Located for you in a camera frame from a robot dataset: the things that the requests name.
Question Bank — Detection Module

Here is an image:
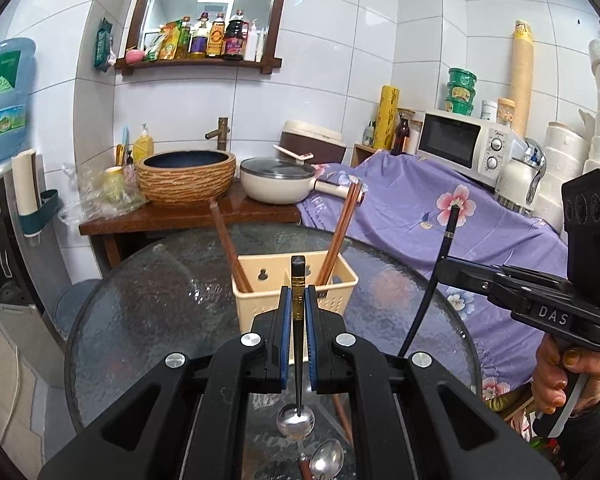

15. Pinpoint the white cable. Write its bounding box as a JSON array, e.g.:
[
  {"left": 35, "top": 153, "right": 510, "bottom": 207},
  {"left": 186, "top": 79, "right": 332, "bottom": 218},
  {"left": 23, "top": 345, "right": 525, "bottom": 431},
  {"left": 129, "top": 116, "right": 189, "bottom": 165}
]
[{"left": 9, "top": 350, "right": 22, "bottom": 413}]

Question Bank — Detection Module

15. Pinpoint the clear plastic bag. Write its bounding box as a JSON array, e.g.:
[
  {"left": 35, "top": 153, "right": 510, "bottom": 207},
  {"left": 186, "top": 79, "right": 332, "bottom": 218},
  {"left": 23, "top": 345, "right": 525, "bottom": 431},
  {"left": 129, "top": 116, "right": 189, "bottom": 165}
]
[{"left": 59, "top": 162, "right": 148, "bottom": 226}]

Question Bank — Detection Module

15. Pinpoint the green hanging packet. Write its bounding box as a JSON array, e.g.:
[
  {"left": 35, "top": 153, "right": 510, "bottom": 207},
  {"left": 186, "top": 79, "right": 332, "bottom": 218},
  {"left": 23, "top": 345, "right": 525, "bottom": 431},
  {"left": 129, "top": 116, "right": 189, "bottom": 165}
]
[{"left": 94, "top": 19, "right": 115, "bottom": 72}]

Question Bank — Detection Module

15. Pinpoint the white microwave oven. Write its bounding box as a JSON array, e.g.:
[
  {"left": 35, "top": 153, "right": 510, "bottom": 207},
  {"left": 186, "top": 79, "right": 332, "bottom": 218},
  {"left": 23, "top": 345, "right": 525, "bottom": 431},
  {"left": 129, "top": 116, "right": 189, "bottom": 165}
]
[{"left": 417, "top": 109, "right": 518, "bottom": 186}]

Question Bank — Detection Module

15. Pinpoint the small wooden box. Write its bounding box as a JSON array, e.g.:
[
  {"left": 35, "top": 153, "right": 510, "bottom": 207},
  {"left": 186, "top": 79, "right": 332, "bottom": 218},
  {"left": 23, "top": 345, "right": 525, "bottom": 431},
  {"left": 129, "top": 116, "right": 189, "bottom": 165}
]
[{"left": 354, "top": 142, "right": 381, "bottom": 166}]

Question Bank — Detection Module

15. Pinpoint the white cup sleeve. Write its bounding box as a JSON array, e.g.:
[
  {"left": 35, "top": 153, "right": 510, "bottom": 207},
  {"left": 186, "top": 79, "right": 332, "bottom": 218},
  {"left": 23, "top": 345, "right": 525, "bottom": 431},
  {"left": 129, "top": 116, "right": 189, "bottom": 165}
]
[{"left": 11, "top": 149, "right": 43, "bottom": 238}]

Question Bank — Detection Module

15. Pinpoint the cream plastic utensil holder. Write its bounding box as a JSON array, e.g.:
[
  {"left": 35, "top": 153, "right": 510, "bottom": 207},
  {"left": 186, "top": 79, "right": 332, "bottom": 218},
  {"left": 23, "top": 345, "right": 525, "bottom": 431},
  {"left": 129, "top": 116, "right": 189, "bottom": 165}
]
[{"left": 231, "top": 254, "right": 359, "bottom": 363}]

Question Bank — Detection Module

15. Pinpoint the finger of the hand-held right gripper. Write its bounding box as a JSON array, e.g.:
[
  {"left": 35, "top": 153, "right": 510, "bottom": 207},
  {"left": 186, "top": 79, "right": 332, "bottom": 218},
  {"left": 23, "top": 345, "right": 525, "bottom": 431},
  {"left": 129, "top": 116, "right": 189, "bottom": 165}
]
[
  {"left": 495, "top": 265, "right": 571, "bottom": 291},
  {"left": 437, "top": 256, "right": 526, "bottom": 311}
]

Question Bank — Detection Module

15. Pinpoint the round glass table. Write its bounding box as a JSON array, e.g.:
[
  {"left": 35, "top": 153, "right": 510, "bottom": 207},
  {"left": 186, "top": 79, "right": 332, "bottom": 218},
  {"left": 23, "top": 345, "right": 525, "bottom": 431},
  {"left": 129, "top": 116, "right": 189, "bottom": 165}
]
[{"left": 64, "top": 225, "right": 482, "bottom": 480}]

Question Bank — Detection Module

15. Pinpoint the purple floral cloth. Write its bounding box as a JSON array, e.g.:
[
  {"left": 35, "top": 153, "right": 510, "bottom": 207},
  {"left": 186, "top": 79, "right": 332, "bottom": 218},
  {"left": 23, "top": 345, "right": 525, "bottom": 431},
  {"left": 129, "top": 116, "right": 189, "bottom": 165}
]
[{"left": 300, "top": 152, "right": 571, "bottom": 441}]

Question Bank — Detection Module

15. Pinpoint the grey water dispenser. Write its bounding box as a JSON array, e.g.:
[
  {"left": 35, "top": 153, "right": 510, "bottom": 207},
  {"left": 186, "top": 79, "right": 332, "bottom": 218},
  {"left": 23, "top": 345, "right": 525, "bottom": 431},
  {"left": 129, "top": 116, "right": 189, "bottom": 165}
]
[{"left": 0, "top": 165, "right": 67, "bottom": 386}]

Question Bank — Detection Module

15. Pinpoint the person's right hand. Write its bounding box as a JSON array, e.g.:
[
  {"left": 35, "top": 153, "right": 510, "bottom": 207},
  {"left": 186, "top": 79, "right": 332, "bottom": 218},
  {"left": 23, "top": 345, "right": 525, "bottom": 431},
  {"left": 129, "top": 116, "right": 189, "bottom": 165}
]
[{"left": 532, "top": 332, "right": 600, "bottom": 417}]

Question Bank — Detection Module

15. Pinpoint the yellow soap dispenser bottle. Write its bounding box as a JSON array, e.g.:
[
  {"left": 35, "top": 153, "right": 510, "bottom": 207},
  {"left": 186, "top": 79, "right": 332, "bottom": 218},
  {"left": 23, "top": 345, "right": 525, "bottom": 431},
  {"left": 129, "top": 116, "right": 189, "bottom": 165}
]
[{"left": 132, "top": 122, "right": 155, "bottom": 163}]

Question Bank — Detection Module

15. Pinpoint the bronze faucet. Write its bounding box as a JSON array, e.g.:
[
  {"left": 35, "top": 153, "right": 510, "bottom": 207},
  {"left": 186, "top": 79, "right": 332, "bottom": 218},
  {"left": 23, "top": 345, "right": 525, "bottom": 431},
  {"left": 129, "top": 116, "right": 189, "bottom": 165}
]
[{"left": 205, "top": 117, "right": 230, "bottom": 151}]

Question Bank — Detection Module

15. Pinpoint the grey round stool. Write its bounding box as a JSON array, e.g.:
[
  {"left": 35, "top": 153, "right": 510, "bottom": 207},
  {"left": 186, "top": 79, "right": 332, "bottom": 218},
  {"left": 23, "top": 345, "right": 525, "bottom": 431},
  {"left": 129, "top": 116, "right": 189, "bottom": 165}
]
[{"left": 55, "top": 280, "right": 101, "bottom": 341}]

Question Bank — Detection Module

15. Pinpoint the row of condiment bottles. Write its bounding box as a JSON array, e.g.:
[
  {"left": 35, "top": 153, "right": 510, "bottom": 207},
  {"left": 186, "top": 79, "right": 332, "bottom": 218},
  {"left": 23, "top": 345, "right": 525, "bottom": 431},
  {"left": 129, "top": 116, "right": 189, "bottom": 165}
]
[{"left": 145, "top": 9, "right": 267, "bottom": 62}]

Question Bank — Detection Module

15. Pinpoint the blue water jug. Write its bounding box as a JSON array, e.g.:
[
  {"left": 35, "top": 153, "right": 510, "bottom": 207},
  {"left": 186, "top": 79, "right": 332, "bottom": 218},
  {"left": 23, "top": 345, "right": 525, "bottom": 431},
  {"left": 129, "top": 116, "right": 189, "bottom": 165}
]
[{"left": 0, "top": 37, "right": 37, "bottom": 170}]

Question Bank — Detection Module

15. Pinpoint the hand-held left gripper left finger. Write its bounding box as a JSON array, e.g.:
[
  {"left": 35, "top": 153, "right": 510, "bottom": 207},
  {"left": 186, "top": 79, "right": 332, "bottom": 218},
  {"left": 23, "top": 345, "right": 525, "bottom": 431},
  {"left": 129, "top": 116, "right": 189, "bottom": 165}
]
[{"left": 37, "top": 285, "right": 293, "bottom": 480}]

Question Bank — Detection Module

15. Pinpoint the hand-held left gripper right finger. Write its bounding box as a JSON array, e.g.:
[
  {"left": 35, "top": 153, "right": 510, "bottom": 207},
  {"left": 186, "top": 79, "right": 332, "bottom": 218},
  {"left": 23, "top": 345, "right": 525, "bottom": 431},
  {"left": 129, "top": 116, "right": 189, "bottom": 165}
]
[{"left": 304, "top": 285, "right": 562, "bottom": 480}]

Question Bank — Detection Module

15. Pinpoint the wooden framed mirror shelf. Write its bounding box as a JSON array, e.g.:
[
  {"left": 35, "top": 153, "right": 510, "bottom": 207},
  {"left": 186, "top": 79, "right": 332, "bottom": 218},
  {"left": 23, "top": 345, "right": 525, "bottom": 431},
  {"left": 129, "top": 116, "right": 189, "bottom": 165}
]
[{"left": 116, "top": 0, "right": 296, "bottom": 77}]

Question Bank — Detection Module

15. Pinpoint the yellow wrap roll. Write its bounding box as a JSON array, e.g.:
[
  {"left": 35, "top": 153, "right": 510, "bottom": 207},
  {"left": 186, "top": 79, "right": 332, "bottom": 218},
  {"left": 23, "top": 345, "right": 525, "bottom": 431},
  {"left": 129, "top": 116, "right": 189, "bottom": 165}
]
[{"left": 377, "top": 86, "right": 400, "bottom": 150}]

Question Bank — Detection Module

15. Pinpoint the woven pattern wash basin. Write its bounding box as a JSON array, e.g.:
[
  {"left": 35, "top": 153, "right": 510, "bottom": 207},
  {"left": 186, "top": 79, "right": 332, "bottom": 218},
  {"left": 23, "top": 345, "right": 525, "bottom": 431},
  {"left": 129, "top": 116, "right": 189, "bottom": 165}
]
[{"left": 136, "top": 150, "right": 237, "bottom": 208}]

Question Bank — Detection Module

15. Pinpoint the brown glass bottle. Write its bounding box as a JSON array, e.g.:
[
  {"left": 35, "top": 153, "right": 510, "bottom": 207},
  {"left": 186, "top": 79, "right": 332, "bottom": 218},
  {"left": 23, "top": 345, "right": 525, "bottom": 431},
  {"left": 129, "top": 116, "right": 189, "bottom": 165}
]
[{"left": 391, "top": 112, "right": 410, "bottom": 156}]

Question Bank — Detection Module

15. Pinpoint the wooden handled metal spoon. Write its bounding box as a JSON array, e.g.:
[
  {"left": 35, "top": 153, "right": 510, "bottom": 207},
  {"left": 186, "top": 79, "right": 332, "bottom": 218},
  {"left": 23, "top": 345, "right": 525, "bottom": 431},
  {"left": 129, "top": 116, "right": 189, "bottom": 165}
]
[{"left": 297, "top": 439, "right": 345, "bottom": 480}]

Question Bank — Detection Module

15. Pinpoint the brown and white rice cooker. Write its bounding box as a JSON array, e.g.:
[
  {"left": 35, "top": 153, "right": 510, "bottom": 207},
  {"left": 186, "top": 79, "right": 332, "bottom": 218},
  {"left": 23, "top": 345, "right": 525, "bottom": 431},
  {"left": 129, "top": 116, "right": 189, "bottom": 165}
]
[{"left": 280, "top": 120, "right": 348, "bottom": 165}]

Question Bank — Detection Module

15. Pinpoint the teal cup holder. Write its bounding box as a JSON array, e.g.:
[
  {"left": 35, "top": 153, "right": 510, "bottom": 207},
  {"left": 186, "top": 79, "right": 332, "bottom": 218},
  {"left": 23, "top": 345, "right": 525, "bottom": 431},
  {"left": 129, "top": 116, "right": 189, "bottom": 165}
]
[{"left": 20, "top": 189, "right": 63, "bottom": 238}]

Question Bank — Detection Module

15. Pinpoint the white lidded pot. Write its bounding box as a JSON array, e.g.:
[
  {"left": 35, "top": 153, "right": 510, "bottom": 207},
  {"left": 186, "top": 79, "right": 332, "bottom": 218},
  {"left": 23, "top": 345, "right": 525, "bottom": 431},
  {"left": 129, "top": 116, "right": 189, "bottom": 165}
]
[{"left": 240, "top": 156, "right": 366, "bottom": 206}]

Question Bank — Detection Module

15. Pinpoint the brown wooden side table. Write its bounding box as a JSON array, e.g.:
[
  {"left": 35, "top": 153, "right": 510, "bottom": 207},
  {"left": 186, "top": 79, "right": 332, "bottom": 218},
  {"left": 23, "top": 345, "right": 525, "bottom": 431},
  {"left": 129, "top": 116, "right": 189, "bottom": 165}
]
[{"left": 79, "top": 180, "right": 301, "bottom": 271}]

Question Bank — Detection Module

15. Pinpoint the tall stack of paper cups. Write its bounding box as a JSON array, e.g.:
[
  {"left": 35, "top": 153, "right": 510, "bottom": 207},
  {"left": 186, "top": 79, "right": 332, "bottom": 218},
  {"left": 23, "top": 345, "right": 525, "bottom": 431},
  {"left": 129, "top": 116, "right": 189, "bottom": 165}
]
[{"left": 510, "top": 21, "right": 535, "bottom": 141}]

